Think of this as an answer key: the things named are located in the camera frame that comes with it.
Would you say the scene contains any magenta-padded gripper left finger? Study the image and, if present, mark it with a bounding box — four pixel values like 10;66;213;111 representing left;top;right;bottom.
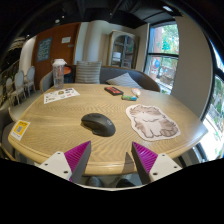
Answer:
39;140;92;184

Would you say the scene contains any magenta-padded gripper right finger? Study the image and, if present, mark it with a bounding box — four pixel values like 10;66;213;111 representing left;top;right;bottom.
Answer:
130;141;183;185

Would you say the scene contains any black computer mouse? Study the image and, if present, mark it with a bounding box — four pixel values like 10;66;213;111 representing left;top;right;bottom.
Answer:
80;112;117;137

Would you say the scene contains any cat-shaped mouse pad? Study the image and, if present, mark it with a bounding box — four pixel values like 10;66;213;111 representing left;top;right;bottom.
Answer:
125;103;181;142

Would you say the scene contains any white sticker sheet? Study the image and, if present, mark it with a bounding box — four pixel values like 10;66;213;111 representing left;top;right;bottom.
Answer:
43;87;81;105

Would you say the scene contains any yellow square table sticker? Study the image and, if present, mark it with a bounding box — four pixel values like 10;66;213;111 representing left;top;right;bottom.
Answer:
10;119;31;141

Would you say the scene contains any small green pack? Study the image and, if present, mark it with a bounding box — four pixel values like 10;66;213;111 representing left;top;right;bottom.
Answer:
121;94;138;102

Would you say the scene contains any small pale squeeze bottle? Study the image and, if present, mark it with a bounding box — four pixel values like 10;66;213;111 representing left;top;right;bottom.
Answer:
131;87;142;98

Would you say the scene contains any black box with red print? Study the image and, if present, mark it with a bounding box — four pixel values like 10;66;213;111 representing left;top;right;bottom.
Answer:
104;86;125;97

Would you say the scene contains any grey curved sofa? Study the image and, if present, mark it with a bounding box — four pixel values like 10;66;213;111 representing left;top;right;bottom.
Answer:
39;64;161;94

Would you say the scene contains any striped flat cushion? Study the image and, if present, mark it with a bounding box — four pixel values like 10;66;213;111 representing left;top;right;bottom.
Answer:
105;72;144;90

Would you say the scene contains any clear bottle with white lid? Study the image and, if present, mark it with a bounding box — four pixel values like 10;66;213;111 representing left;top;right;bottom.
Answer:
51;58;68;90

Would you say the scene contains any striped upright cushion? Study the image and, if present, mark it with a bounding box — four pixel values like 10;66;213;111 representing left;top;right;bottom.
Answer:
74;60;103;85

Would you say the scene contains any orange round side table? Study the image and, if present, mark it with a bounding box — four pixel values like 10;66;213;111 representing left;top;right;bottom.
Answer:
63;65;74;84

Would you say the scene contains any group of white chairs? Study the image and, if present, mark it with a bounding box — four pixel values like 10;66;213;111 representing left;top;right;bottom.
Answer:
4;65;37;104

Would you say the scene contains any black-framed window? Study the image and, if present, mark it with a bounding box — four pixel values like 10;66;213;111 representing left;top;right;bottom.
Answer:
143;21;180;95

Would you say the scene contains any wooden arched display cabinet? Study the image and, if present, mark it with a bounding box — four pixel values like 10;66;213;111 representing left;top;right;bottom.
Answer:
106;29;139;70

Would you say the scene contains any blue wall poster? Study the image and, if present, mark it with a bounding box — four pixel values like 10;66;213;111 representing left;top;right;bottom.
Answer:
36;37;53;63

